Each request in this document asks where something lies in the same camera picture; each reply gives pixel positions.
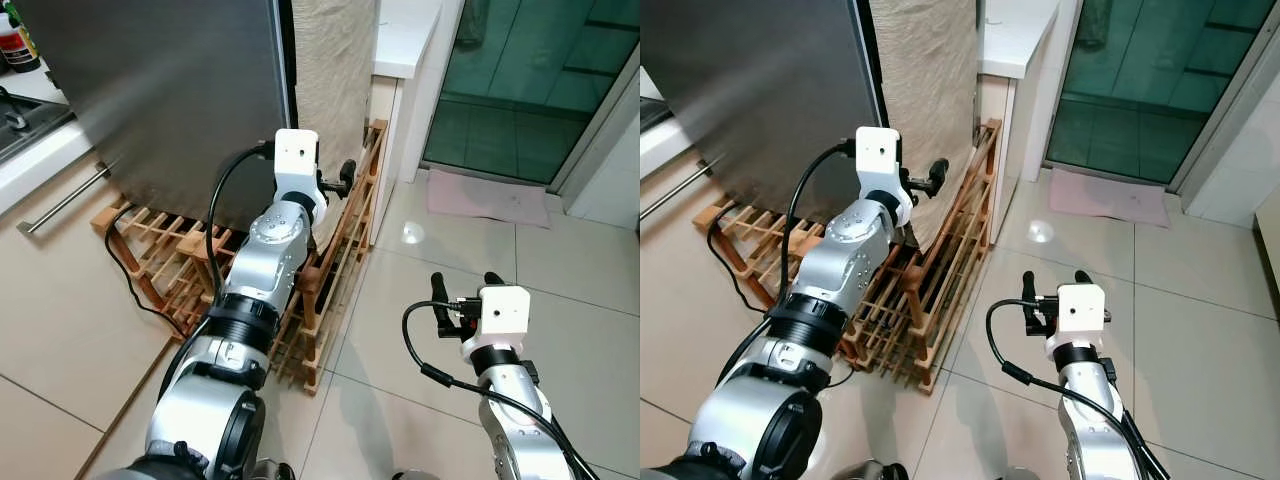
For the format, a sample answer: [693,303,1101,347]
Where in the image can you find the pink floor mat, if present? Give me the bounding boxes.
[425,168,553,229]
[1048,165,1181,229]

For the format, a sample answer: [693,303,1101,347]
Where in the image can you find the wooden wine rack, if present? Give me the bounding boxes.
[690,118,1004,394]
[90,118,391,396]

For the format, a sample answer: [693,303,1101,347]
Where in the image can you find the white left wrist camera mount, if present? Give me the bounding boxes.
[272,128,331,226]
[853,126,914,229]

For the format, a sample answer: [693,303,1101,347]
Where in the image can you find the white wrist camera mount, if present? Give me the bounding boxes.
[272,128,331,226]
[460,285,532,366]
[853,126,914,229]
[1045,283,1111,363]

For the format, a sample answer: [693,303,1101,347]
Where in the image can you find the bottle with red label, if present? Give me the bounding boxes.
[0,3,43,74]

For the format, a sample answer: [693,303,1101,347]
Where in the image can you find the white side counter cabinet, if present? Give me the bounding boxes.
[975,0,1083,246]
[368,0,467,246]

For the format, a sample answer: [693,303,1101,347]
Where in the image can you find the small silver fridge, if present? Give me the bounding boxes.
[15,0,296,233]
[640,0,886,227]

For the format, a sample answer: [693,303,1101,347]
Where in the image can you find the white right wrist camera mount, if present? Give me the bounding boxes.
[460,285,532,366]
[1045,283,1111,363]

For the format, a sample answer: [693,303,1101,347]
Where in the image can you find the black fridge power cord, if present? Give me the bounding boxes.
[103,203,216,336]
[706,203,776,316]

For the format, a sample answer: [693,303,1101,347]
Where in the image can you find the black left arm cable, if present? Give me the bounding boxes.
[715,143,859,386]
[158,143,277,401]

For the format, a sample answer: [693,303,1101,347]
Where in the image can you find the steel cabinet bar handle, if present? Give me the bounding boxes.
[640,158,724,221]
[17,160,114,237]

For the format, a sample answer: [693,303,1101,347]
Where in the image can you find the grey sliding door frame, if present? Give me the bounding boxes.
[545,45,641,233]
[1168,20,1280,226]

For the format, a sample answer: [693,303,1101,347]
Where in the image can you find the green tinted glass door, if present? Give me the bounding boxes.
[1045,0,1280,187]
[423,0,641,187]

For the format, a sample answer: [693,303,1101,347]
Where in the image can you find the cream kitchen base cabinet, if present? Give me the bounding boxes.
[640,118,781,471]
[0,130,181,480]

